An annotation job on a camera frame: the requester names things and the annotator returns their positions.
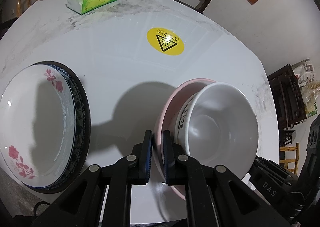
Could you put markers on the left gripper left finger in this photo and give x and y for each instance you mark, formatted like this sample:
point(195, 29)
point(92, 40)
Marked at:
point(145, 158)

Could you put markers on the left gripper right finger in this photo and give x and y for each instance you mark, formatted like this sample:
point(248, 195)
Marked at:
point(173, 168)

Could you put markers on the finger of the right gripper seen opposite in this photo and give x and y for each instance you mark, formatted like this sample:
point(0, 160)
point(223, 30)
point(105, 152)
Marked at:
point(274, 171)

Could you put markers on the large pink bowl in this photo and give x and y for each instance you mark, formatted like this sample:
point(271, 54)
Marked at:
point(168, 115)

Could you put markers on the white rabbit bowl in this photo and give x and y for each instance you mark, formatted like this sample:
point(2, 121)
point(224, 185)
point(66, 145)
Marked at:
point(217, 126)

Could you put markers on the large blue floral plate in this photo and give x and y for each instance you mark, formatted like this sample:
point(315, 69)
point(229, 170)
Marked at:
point(82, 131)

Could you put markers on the white pink-flower deep plate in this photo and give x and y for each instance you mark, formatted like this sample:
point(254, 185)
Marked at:
point(37, 125)

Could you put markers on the small bamboo stool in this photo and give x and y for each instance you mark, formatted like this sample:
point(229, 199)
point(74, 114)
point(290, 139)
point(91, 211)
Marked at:
point(289, 158)

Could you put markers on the dark wooden side cabinet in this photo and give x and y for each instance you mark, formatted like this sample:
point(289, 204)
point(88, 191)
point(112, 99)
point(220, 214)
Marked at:
point(287, 97)

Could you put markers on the packaged goods on cabinet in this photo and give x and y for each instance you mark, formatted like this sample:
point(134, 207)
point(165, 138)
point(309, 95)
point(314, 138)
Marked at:
point(309, 86)

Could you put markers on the round yellow warning sticker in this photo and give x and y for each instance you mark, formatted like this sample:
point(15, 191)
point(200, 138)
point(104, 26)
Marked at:
point(165, 41)

